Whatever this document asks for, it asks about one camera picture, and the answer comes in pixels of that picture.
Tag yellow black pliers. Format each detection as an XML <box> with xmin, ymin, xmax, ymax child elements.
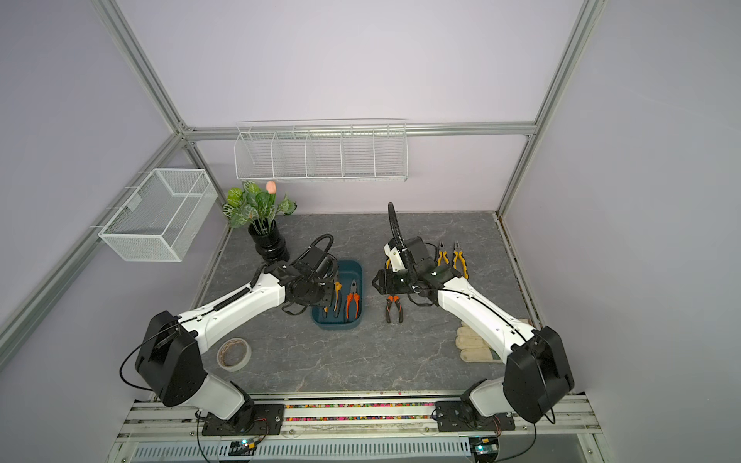
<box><xmin>453</xmin><ymin>241</ymin><xmax>469</xmax><ymax>279</ymax></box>
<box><xmin>437</xmin><ymin>242</ymin><xmax>451</xmax><ymax>266</ymax></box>

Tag orange black pliers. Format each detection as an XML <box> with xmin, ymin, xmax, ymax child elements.
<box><xmin>385</xmin><ymin>295</ymin><xmax>404</xmax><ymax>324</ymax></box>

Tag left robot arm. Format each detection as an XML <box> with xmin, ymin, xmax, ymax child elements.
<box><xmin>134</xmin><ymin>246</ymin><xmax>339</xmax><ymax>429</ymax></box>

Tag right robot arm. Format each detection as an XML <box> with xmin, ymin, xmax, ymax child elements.
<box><xmin>372</xmin><ymin>237</ymin><xmax>574</xmax><ymax>424</ymax></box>

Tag yellow long nose pliers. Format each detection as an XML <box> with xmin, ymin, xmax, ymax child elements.
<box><xmin>322</xmin><ymin>280</ymin><xmax>342</xmax><ymax>318</ymax></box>

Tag teal plastic storage box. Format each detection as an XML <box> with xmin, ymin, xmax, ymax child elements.
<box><xmin>311</xmin><ymin>260</ymin><xmax>364</xmax><ymax>331</ymax></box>

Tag black vase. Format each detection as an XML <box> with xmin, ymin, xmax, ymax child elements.
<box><xmin>248</xmin><ymin>220</ymin><xmax>289</xmax><ymax>264</ymax></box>

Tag green artificial plant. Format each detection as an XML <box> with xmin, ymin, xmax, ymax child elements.
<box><xmin>222</xmin><ymin>181</ymin><xmax>297</xmax><ymax>237</ymax></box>

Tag beige work glove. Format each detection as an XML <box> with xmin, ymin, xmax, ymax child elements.
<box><xmin>455</xmin><ymin>319</ymin><xmax>535</xmax><ymax>365</ymax></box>

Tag masking tape roll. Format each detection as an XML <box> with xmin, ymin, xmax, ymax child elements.
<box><xmin>216</xmin><ymin>338</ymin><xmax>252</xmax><ymax>372</ymax></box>

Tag white mesh basket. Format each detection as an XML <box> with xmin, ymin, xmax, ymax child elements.
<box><xmin>98</xmin><ymin>168</ymin><xmax>217</xmax><ymax>262</ymax></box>

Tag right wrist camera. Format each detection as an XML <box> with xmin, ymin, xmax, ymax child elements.
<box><xmin>384</xmin><ymin>243</ymin><xmax>406</xmax><ymax>272</ymax></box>

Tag orange handled pliers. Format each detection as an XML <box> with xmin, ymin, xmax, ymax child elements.
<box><xmin>345</xmin><ymin>280</ymin><xmax>361</xmax><ymax>322</ymax></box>

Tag white wire wall shelf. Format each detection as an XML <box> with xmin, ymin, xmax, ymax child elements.
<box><xmin>233</xmin><ymin>119</ymin><xmax>409</xmax><ymax>182</ymax></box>

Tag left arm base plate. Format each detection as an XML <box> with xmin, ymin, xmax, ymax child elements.
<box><xmin>201</xmin><ymin>403</ymin><xmax>286</xmax><ymax>437</ymax></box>

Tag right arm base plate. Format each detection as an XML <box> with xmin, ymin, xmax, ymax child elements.
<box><xmin>430</xmin><ymin>400</ymin><xmax>515</xmax><ymax>433</ymax></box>

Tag aluminium front rail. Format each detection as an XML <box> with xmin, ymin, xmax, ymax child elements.
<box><xmin>118</xmin><ymin>392</ymin><xmax>603</xmax><ymax>444</ymax></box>

